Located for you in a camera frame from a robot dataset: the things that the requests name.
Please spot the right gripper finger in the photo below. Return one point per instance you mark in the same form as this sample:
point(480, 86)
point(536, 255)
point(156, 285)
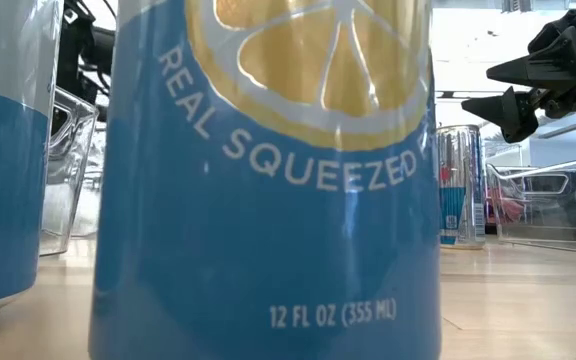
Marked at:
point(510, 112)
point(543, 67)

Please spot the silver blue Red Bull can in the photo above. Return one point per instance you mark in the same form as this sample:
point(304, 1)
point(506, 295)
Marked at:
point(460, 200)

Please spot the Spindrift lemon soda can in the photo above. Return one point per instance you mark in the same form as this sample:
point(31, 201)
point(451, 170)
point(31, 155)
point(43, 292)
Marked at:
point(268, 225)
point(3, 175)

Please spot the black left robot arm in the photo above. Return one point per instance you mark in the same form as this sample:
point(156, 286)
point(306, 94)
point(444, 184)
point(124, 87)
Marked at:
point(75, 50)

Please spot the clear plastic bin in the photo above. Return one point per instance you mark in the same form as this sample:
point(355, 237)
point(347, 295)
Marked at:
point(543, 215)
point(70, 165)

